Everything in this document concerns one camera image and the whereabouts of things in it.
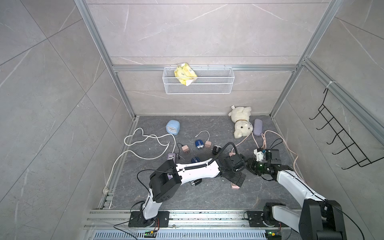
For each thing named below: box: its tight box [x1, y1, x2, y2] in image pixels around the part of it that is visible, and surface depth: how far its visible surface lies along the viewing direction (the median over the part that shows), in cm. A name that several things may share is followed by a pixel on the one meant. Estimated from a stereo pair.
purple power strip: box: [167, 153, 176, 164], surface depth 95 cm
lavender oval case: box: [253, 118, 263, 136], surface depth 113 cm
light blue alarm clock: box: [165, 119, 181, 135], surface depth 107 cm
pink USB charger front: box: [204, 140, 212, 148], surface depth 102 cm
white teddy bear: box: [228, 107, 254, 139], surface depth 109 cm
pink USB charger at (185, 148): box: [181, 145, 190, 153], surface depth 100 cm
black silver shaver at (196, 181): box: [191, 178, 202, 186], surface depth 85 cm
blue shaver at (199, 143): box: [195, 139, 205, 149], surface depth 102 cm
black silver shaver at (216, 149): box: [212, 145, 222, 155], surface depth 99 cm
